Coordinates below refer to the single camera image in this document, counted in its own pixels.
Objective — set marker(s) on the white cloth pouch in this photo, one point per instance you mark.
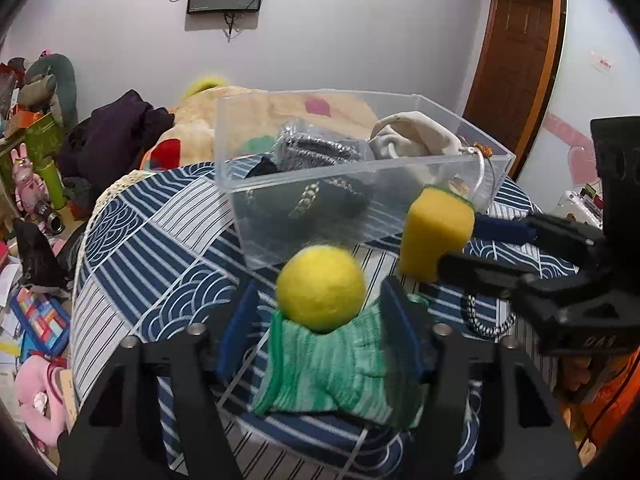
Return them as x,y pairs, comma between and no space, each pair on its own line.
415,135

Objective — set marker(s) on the blue white patterned tablecloth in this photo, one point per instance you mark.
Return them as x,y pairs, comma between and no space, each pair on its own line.
165,260

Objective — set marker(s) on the green cardboard box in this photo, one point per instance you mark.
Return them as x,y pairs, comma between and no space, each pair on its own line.
45,135

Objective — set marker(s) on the grey green plush toy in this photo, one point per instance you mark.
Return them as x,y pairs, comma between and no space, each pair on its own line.
52,85

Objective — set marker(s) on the yellow sponge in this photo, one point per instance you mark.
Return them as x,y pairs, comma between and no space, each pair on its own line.
435,230

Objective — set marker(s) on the grey black knitted cloth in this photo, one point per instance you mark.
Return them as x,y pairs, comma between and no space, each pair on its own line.
310,147

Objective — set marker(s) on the pink plush toy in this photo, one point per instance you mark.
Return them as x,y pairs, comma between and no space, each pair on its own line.
35,400

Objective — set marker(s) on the pink heart wall sticker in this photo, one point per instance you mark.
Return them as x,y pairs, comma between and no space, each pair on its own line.
575,152

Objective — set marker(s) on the green bottle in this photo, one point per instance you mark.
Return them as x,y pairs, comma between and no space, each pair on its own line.
51,182

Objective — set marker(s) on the pink rabbit figure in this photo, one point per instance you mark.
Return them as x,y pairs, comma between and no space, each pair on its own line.
22,180

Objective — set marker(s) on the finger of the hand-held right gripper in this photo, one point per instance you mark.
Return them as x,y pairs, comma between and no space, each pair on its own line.
502,230
480,272

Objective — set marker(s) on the large beige plush toy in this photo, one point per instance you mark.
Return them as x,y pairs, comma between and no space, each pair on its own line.
190,130

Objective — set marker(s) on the clear plastic box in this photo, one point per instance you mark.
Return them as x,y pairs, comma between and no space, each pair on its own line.
350,220

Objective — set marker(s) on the wooden door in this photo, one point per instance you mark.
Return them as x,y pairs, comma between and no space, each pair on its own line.
515,70

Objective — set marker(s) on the colourful patterned box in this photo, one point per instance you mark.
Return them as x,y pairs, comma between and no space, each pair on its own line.
40,320

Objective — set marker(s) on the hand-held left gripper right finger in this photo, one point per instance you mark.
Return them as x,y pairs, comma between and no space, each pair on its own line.
400,321

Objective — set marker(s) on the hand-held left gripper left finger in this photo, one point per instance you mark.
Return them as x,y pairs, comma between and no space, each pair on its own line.
239,331

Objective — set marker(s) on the black toy camera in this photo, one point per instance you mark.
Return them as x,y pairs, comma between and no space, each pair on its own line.
47,217

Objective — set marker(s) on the yellow felt ball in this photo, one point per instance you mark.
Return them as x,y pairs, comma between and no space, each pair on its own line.
320,290

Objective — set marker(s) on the black plastic bag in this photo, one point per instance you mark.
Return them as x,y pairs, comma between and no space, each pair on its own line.
37,260

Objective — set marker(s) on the black cloth with gold pattern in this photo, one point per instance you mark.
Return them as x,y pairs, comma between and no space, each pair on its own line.
330,197

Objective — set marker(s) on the green knitted cloth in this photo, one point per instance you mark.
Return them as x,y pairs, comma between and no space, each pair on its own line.
340,375

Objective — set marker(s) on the dark purple clothing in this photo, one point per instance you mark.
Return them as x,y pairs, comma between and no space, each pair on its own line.
115,135

